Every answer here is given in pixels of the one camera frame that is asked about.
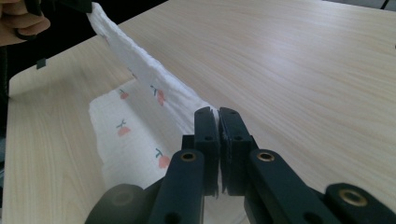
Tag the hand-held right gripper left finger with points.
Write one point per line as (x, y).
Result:
(209, 149)

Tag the grey tape piece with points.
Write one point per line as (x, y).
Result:
(41, 63)

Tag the white printed cloth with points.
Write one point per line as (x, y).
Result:
(140, 71)

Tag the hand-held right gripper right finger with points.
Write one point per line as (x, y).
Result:
(236, 155)

